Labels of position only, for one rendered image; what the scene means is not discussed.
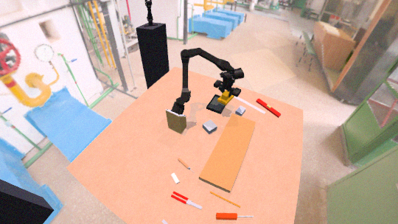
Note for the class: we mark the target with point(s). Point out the red flat bar with yellow center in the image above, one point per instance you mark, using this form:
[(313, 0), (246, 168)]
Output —
[(269, 108)]

